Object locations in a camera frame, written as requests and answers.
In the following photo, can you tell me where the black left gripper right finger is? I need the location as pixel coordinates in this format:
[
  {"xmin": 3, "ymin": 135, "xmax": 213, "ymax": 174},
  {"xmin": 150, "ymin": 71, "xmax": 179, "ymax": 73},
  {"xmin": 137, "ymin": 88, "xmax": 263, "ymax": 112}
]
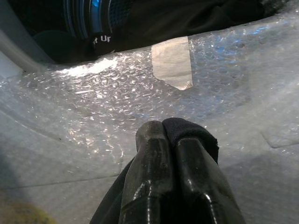
[{"xmin": 162, "ymin": 117, "xmax": 246, "ymax": 224}]

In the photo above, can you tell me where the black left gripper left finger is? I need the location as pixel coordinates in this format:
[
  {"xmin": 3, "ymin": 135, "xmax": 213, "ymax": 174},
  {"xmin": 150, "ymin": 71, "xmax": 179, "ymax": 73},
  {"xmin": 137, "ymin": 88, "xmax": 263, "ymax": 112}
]
[{"xmin": 118, "ymin": 120, "xmax": 178, "ymax": 224}]

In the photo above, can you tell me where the white washing machine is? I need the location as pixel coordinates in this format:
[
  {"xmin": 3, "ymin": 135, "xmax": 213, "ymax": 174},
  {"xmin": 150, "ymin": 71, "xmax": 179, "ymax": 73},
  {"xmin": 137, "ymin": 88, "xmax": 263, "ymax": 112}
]
[{"xmin": 0, "ymin": 0, "xmax": 56, "ymax": 79}]

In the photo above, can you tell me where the clear bubble wrap sheet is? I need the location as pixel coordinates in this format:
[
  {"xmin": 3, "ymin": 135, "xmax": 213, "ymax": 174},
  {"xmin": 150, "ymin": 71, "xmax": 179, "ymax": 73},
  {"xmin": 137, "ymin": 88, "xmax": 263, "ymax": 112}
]
[{"xmin": 0, "ymin": 13, "xmax": 299, "ymax": 224}]

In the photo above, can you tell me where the white tape piece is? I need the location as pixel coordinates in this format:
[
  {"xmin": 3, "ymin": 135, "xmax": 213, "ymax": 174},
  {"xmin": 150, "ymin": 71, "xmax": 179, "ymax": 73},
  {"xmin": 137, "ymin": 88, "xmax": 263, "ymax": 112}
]
[{"xmin": 151, "ymin": 36, "xmax": 194, "ymax": 91}]

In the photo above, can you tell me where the yellow label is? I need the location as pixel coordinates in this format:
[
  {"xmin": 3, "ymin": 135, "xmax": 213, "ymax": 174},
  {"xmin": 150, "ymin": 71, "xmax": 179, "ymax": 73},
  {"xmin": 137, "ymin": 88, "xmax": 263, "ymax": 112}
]
[{"xmin": 0, "ymin": 201, "xmax": 57, "ymax": 224}]

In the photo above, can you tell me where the black garment with white print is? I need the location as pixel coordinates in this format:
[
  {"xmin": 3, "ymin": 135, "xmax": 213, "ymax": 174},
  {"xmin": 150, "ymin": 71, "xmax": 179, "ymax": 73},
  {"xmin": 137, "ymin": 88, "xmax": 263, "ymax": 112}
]
[{"xmin": 87, "ymin": 0, "xmax": 282, "ymax": 57}]

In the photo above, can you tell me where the blue lit washer drum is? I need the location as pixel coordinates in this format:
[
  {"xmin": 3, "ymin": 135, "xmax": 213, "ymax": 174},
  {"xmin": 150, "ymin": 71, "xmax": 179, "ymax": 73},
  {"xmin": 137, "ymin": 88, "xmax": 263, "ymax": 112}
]
[{"xmin": 14, "ymin": 0, "xmax": 131, "ymax": 63}]

